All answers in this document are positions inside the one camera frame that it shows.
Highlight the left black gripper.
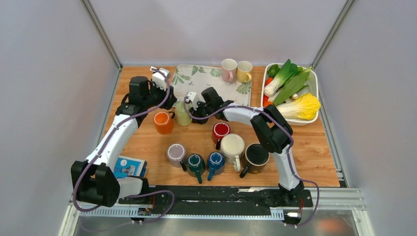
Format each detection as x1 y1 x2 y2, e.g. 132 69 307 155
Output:
142 79 177 110

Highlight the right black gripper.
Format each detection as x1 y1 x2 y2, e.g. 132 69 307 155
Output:
190 99 215 124

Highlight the light green faceted mug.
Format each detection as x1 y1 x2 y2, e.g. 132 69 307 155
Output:
175 101 191 126

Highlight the orange mug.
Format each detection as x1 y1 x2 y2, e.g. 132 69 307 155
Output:
153 111 176 135

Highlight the pink mug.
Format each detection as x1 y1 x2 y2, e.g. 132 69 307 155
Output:
221 59 238 83

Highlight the pale yellow mug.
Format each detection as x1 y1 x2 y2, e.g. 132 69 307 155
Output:
237 61 253 83

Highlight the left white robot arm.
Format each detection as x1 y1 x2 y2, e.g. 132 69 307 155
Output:
70 73 177 212

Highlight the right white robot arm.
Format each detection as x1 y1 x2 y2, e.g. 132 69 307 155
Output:
183 87 304 206

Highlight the red mug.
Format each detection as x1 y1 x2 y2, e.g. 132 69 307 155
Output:
211 122 231 150

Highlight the cream cat pattern mug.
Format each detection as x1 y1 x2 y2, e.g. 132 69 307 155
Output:
220 134 245 172

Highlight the blue mug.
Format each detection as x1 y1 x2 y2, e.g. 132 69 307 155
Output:
207 151 225 181

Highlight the mauve mug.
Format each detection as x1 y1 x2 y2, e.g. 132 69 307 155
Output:
167 144 187 172

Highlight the teal mug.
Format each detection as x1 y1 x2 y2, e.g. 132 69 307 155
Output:
187 153 206 184

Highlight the black floral mug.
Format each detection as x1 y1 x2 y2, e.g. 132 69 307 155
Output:
239 143 270 178

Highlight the leaf pattern tray mat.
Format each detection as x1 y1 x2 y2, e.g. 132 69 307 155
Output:
171 64 251 106

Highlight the orange toy pumpkin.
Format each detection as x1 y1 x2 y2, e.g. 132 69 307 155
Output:
263 95 273 107

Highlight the red tomato toy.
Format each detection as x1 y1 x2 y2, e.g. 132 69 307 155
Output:
265 77 274 86

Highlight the green bell pepper toy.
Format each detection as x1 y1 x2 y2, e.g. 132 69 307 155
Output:
267 64 280 78

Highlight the blue booklet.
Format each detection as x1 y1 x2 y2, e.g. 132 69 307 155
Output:
113 155 147 178

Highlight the green bok choy toy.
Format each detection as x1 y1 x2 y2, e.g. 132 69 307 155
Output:
263 59 312 106

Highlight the white vegetable tub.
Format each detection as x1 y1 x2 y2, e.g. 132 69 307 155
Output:
262 63 319 126

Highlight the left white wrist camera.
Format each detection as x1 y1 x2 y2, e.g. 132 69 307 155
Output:
150 66 170 91

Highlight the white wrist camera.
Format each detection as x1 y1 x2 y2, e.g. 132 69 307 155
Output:
150 66 170 91
184 92 200 110

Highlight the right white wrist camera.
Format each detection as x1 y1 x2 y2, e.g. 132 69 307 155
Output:
184 92 200 110

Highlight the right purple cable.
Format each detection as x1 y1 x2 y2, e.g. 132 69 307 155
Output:
183 97 320 228

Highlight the purple cable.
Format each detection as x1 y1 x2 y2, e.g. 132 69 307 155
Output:
71 68 175 224
183 97 320 228

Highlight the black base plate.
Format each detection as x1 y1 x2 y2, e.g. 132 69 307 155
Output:
119 185 314 216

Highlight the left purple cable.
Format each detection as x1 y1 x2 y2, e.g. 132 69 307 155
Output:
71 68 175 224

